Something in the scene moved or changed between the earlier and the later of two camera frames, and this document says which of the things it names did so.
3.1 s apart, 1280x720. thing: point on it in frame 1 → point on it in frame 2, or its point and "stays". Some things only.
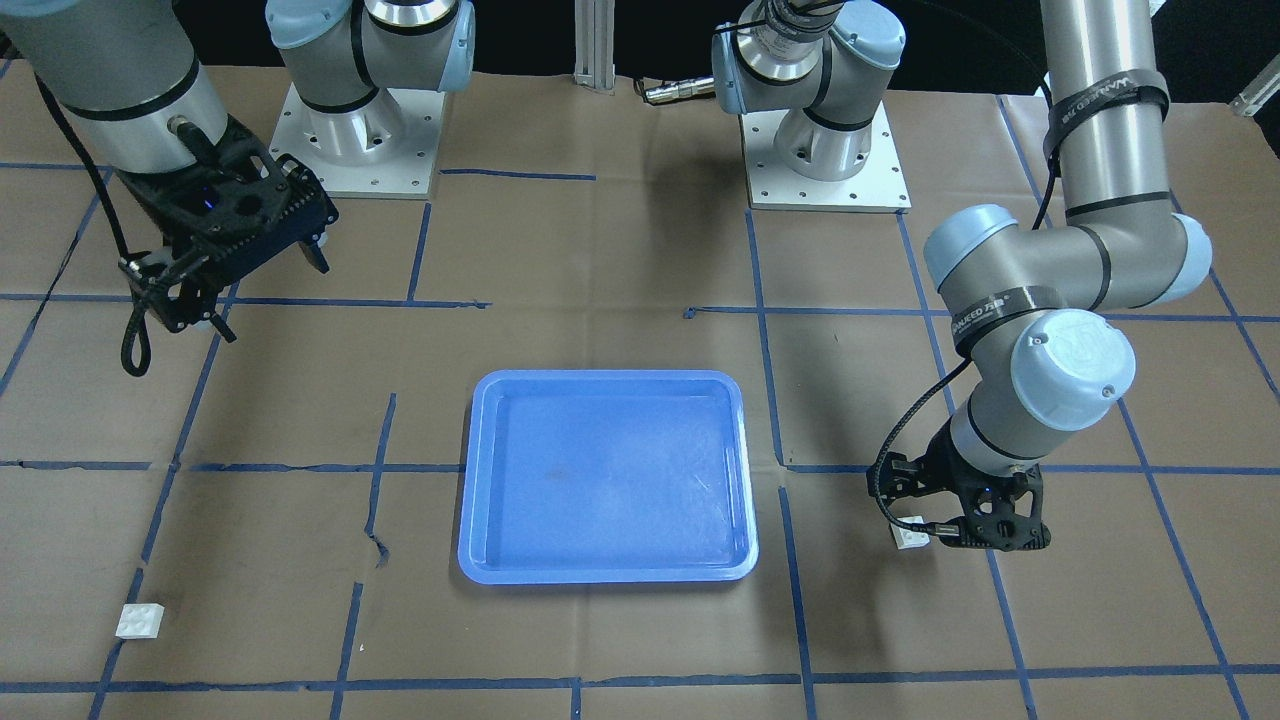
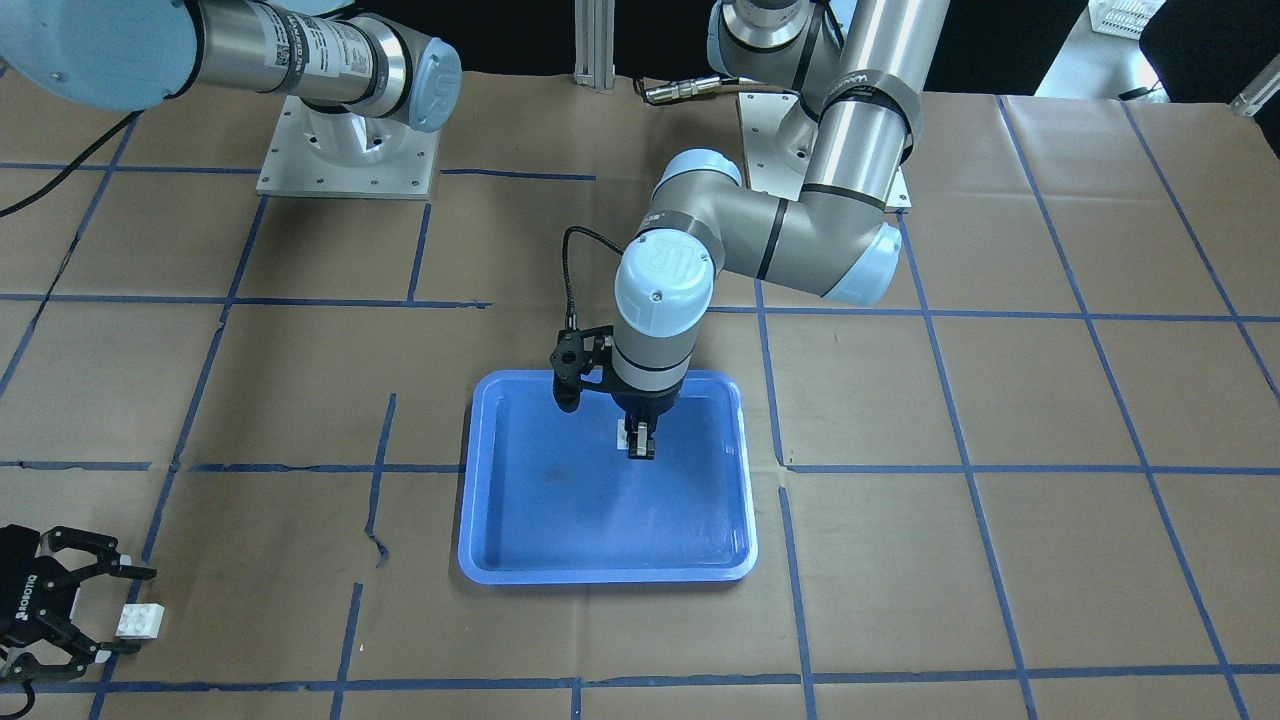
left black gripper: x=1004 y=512 → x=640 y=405
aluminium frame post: x=595 y=44 stays
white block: x=139 y=621 stays
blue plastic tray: x=607 y=476 stays
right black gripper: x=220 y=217 → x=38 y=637
